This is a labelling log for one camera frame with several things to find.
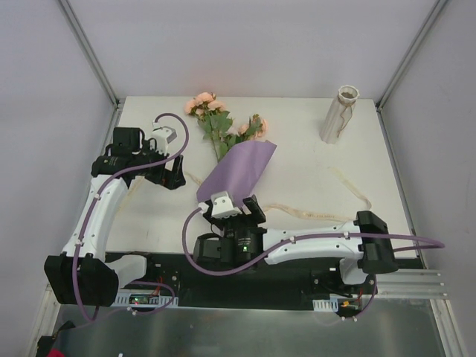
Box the left aluminium frame post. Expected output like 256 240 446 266
56 0 125 109

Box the purple pink wrapping paper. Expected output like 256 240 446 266
196 141 277 203

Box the right white cable duct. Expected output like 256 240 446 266
312 297 339 313

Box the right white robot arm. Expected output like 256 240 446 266
186 192 398 294

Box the aluminium rail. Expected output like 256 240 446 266
376 269 450 300

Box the right aluminium frame post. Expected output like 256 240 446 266
376 0 451 112

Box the white cable duct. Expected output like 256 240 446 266
312 297 339 313
112 292 179 309

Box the white ribbed ceramic vase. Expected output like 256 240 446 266
320 85 360 144

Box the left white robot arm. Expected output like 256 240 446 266
44 126 185 306

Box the left white cable duct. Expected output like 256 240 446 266
112 292 179 309

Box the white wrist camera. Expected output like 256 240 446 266
150 126 177 155
203 191 242 219

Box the red black object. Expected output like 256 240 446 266
35 321 76 357

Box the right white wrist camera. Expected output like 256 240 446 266
203 191 242 219

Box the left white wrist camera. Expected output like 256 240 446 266
150 126 177 155

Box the aluminium frame post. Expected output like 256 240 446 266
376 0 451 112
56 0 125 109

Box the pink flower stem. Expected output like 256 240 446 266
218 114 268 158
184 91 237 162

